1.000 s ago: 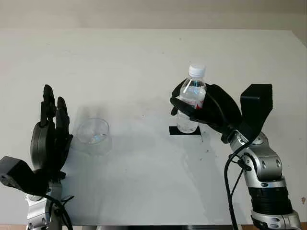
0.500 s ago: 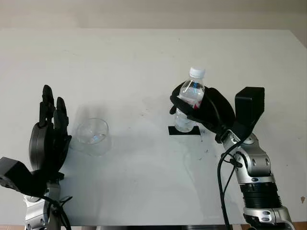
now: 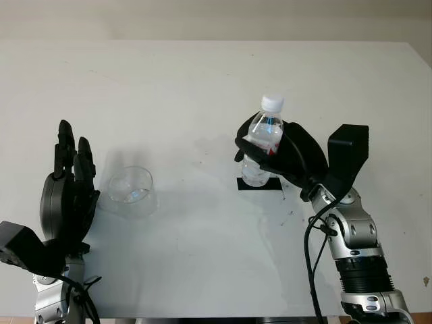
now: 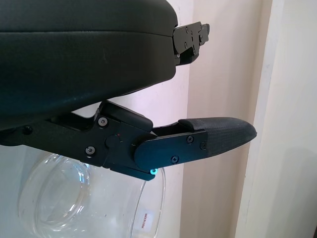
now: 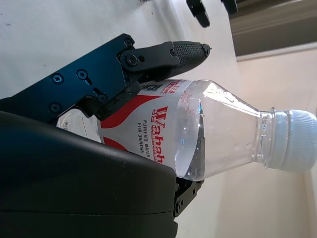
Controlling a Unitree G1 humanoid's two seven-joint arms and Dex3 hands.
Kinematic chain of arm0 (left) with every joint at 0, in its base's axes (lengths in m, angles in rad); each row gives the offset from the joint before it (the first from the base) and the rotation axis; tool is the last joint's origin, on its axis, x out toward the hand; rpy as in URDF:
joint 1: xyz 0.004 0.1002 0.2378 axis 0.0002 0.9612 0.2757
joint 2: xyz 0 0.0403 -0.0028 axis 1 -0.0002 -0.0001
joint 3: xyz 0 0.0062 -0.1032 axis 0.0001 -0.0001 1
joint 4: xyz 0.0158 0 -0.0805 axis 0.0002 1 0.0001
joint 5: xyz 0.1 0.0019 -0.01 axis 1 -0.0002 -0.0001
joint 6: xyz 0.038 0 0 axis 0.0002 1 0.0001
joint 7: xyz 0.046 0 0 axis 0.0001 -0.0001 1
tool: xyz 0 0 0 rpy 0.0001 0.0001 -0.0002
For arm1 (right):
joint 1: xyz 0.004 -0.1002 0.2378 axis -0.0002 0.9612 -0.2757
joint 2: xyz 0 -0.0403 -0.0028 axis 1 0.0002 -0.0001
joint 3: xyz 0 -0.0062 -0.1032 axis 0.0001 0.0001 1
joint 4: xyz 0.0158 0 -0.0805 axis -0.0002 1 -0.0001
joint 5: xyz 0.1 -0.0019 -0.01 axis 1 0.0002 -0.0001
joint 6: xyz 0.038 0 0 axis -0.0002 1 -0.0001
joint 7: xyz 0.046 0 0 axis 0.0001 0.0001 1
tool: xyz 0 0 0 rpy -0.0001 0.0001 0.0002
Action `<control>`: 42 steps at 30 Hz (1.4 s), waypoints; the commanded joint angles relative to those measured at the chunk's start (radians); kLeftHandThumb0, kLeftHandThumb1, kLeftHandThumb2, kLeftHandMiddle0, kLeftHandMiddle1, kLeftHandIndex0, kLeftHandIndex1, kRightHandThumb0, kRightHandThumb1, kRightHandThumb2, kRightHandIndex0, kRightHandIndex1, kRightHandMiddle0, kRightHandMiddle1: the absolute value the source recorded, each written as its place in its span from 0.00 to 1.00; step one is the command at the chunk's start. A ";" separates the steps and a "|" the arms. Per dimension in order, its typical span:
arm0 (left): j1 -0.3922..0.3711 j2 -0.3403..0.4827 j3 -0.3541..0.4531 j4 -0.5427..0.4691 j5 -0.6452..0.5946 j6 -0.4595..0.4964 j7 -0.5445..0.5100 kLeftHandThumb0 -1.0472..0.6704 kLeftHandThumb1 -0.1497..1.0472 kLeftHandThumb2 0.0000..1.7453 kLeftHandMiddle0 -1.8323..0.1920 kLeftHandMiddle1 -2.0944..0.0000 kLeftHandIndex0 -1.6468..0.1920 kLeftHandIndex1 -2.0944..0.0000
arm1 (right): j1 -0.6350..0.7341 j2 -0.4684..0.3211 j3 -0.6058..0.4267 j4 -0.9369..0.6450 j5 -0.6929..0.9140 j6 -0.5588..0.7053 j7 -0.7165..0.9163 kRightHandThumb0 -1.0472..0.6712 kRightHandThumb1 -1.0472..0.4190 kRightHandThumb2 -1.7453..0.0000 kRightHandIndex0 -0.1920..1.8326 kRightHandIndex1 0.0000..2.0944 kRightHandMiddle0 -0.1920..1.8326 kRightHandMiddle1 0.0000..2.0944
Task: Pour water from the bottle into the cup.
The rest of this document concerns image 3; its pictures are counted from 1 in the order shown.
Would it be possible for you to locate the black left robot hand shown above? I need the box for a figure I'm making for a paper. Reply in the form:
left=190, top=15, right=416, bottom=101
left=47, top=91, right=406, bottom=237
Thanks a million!
left=39, top=119, right=101, bottom=256

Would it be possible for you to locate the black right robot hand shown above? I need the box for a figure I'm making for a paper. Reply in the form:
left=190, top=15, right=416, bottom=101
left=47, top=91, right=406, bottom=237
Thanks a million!
left=234, top=113, right=329, bottom=200

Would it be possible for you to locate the clear plastic water bottle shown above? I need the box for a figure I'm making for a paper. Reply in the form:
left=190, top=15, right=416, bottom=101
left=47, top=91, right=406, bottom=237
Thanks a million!
left=241, top=94, right=285, bottom=187

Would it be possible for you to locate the clear glass cup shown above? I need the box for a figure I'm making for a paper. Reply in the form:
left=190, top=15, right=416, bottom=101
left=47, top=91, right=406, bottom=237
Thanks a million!
left=107, top=166, right=158, bottom=219

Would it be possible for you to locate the black tape rectangle marker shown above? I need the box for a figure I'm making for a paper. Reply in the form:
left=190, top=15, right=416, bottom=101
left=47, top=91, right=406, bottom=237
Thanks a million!
left=236, top=177, right=283, bottom=192

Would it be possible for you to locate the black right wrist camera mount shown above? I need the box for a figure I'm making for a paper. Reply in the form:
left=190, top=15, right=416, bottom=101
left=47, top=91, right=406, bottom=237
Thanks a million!
left=326, top=124, right=370, bottom=200

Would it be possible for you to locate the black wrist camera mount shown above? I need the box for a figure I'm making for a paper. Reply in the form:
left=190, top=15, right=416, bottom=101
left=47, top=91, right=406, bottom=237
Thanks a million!
left=0, top=221, right=67, bottom=278
left=326, top=124, right=370, bottom=200

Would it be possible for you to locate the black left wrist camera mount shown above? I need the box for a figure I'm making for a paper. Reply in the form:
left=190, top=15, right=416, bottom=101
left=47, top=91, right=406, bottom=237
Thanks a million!
left=0, top=221, right=67, bottom=278

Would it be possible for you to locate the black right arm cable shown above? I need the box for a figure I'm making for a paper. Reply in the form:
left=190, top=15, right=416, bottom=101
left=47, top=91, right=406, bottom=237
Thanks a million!
left=285, top=132, right=342, bottom=324

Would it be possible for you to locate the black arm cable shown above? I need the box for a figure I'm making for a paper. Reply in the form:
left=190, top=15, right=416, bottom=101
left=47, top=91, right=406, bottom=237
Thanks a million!
left=59, top=271, right=103, bottom=324
left=285, top=132, right=342, bottom=324

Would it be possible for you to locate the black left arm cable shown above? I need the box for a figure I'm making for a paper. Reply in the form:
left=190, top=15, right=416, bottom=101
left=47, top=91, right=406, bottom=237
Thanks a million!
left=59, top=271, right=103, bottom=324

